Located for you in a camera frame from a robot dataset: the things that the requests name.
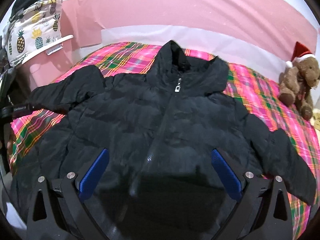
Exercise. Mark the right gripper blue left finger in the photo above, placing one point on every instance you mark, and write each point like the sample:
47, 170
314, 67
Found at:
91, 172

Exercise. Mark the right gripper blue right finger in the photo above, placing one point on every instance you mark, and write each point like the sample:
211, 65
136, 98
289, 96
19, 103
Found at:
229, 173

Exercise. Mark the pink wall sheet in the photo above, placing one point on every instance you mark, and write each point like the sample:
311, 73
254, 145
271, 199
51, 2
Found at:
272, 25

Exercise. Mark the brown teddy bear santa hat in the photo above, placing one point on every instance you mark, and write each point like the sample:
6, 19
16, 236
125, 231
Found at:
300, 77

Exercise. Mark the yellow plush toy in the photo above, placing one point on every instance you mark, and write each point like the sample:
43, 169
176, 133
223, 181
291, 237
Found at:
315, 120

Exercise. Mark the white bed side panel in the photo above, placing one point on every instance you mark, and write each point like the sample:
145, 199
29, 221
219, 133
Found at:
230, 49

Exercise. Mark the pineapple print fabric cover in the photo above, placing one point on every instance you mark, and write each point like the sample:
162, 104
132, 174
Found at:
31, 29

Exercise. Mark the pink plaid bed blanket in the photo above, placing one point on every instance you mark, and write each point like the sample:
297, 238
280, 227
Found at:
256, 92

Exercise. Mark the black puffer jacket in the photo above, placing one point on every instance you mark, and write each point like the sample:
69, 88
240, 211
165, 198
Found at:
160, 129

